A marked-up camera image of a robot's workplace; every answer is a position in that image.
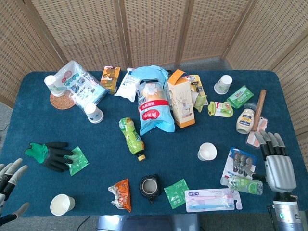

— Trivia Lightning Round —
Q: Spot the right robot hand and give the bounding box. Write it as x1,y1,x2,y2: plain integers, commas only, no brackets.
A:
252,129,297,193

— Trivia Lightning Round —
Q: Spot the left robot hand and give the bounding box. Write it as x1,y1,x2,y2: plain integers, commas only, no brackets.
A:
0,158,30,226

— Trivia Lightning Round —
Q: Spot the white paper cup green print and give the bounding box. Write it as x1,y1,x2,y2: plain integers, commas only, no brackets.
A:
214,75,233,95
197,142,218,161

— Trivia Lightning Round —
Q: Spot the plain white paper cup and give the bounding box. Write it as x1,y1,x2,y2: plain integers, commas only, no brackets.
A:
50,193,76,216

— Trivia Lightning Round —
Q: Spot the paper cup stack green print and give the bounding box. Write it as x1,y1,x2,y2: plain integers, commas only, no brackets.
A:
44,75,66,97

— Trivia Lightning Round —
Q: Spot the paper cup stack blue flower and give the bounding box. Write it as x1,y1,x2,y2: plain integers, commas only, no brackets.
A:
84,103,104,124

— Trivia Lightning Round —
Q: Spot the green and black work glove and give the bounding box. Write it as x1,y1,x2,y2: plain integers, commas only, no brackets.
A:
24,141,74,173

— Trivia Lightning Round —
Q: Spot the mayonnaise squeeze bottle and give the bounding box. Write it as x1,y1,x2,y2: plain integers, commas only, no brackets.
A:
236,102,257,134

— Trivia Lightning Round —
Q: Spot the green tea sachet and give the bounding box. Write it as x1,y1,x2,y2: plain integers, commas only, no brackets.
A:
64,146,90,176
164,178,190,209

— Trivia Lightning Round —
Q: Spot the toothbrush pack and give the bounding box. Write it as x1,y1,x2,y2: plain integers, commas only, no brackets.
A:
184,188,243,213

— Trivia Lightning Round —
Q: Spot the green wet wipes pack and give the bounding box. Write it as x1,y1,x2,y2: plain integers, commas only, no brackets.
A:
226,85,255,109

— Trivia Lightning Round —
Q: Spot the lip balm blister pack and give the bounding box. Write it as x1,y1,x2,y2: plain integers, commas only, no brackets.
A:
207,101,234,118

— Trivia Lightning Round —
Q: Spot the round woven coaster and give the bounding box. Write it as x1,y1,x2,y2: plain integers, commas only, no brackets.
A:
50,92,76,110

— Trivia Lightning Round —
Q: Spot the small light green sachet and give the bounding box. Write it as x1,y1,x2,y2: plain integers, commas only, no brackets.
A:
193,94,207,113

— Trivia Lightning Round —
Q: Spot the orange snack bag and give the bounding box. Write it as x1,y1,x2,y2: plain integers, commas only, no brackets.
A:
107,178,132,213

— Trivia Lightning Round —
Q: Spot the razor blister pack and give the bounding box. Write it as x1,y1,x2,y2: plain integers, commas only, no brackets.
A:
183,74,209,106

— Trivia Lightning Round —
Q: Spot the clear plastic bag of packs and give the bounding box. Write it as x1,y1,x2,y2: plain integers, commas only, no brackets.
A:
55,60,108,106

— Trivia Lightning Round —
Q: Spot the tall cream orange diffuser box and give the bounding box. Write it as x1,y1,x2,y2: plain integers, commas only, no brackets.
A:
167,69,196,128

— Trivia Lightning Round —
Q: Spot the green tea drink bottle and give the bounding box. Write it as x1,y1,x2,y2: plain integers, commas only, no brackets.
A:
118,117,147,161

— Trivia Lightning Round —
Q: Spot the black cast iron teapot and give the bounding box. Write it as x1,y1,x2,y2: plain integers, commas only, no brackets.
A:
139,174,162,205

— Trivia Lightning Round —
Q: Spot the large light blue bag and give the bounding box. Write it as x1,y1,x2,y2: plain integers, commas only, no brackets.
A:
133,65,176,136

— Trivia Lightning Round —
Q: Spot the small orange carton box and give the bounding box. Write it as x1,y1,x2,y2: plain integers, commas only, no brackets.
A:
100,66,121,94

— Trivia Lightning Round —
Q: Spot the grey robot torso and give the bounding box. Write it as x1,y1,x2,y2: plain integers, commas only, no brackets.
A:
96,215,201,231

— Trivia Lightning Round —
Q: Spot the white soft pouch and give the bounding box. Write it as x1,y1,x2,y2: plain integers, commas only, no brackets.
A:
114,67,141,102

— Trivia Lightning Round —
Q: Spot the bamboo folding screen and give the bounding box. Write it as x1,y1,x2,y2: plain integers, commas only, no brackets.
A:
0,0,308,174

